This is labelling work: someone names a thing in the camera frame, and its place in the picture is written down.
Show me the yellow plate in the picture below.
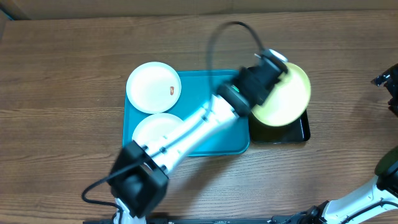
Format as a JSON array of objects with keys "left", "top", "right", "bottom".
[{"left": 252, "top": 62, "right": 311, "bottom": 127}]

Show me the white plate with ketchup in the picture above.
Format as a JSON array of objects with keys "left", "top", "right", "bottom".
[{"left": 132, "top": 113, "right": 183, "bottom": 146}]

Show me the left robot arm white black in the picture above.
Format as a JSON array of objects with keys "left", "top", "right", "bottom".
[{"left": 108, "top": 54, "right": 288, "bottom": 223}]

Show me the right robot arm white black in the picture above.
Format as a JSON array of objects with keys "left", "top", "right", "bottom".
[{"left": 300, "top": 147, "right": 397, "bottom": 224}]

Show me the teal plastic tray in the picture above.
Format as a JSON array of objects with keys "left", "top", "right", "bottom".
[{"left": 123, "top": 70, "right": 250, "bottom": 157}]

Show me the black water tray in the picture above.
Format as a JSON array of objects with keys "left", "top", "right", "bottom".
[{"left": 248, "top": 111, "right": 311, "bottom": 144}]

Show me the white plate upper left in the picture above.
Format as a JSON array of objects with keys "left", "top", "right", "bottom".
[{"left": 126, "top": 62, "right": 182, "bottom": 114}]

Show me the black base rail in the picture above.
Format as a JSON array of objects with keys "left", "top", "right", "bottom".
[{"left": 83, "top": 213, "right": 312, "bottom": 224}]

